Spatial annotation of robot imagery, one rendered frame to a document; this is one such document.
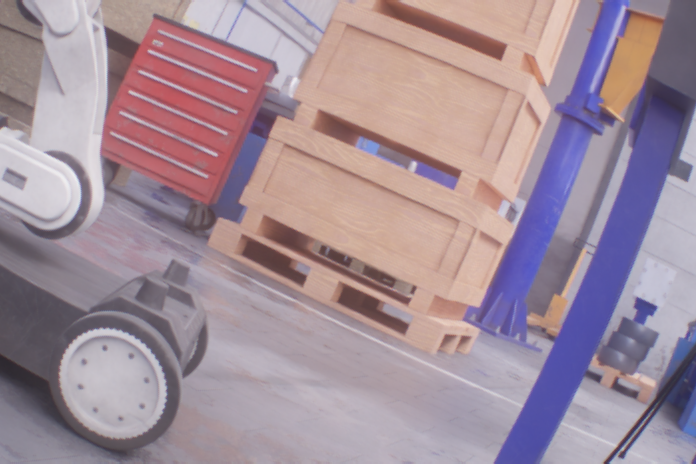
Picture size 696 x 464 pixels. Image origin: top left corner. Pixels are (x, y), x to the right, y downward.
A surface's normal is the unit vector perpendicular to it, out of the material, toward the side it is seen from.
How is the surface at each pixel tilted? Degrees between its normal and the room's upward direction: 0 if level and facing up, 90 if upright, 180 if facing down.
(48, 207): 90
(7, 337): 90
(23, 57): 90
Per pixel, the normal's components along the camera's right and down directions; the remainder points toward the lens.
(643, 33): -0.70, -0.29
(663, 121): -0.26, -0.10
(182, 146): 0.02, 0.03
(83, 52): 0.20, 0.42
